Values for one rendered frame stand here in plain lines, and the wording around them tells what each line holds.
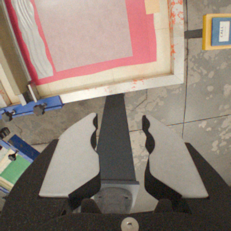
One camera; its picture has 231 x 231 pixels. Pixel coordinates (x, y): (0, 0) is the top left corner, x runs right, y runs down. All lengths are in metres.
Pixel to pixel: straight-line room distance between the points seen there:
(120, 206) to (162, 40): 0.59
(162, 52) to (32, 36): 0.48
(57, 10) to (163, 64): 0.42
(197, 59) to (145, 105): 0.78
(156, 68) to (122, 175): 0.43
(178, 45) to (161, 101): 1.22
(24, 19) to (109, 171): 0.64
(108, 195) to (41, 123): 1.67
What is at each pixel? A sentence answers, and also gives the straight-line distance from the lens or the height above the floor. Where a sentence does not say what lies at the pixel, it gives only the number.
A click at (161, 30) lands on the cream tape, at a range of 0.54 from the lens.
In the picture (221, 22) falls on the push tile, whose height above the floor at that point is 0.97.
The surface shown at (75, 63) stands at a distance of 0.54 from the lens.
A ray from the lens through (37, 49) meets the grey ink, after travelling 0.58.
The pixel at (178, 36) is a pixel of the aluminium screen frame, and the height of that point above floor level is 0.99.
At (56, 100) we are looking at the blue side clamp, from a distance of 0.56.
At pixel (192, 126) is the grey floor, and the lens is 2.08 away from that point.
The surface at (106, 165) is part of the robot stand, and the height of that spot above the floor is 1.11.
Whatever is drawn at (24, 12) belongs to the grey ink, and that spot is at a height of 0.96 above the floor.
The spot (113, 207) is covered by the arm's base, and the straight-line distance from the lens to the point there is 0.50.
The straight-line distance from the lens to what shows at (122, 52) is 0.51.
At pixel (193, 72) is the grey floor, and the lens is 1.74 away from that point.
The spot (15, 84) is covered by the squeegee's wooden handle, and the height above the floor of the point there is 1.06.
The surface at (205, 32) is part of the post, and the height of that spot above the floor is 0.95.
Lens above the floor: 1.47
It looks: 61 degrees down
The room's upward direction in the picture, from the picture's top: 180 degrees clockwise
